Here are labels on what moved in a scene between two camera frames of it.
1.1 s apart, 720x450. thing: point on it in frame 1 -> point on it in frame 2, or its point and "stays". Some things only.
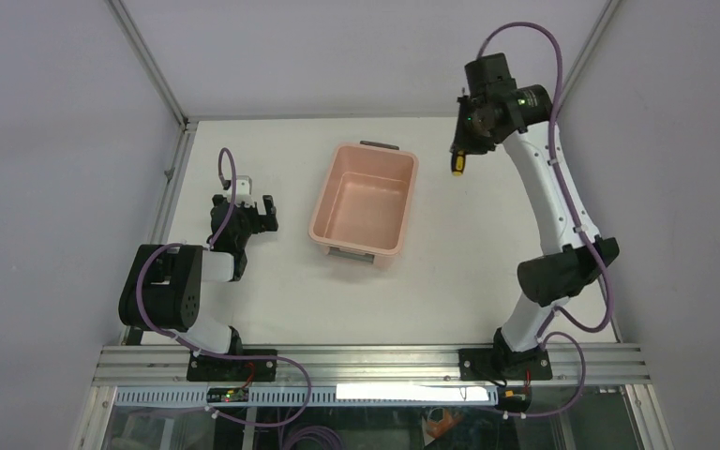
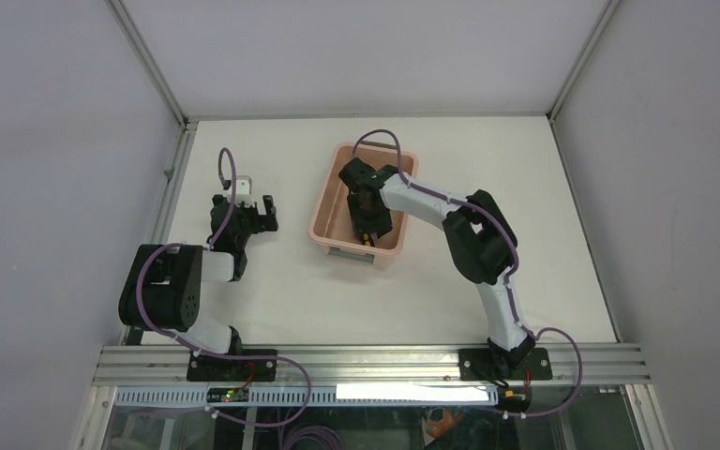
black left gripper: x=247 y=217 stays
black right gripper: x=463 y=141 -> x=368 y=221
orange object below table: x=441 y=427 stays
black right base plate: x=502 y=365 stays
